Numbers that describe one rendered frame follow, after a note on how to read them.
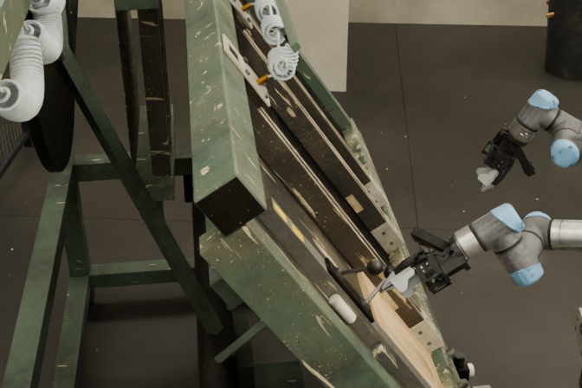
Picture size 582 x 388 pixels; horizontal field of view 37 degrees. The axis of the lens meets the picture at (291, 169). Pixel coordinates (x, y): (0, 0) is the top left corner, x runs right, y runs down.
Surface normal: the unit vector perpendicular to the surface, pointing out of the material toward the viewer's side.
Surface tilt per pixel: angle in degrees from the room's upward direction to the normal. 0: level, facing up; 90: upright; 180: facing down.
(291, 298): 90
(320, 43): 90
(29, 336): 0
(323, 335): 90
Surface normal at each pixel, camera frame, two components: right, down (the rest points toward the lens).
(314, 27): -0.06, 0.51
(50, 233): 0.00, -0.86
